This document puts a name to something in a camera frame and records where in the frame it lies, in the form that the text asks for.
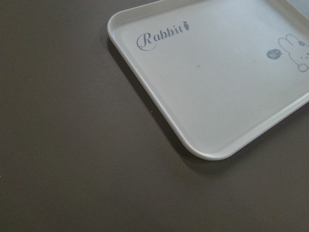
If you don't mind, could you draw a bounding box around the white rabbit tray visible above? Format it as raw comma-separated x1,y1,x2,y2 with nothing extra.
107,0,309,160

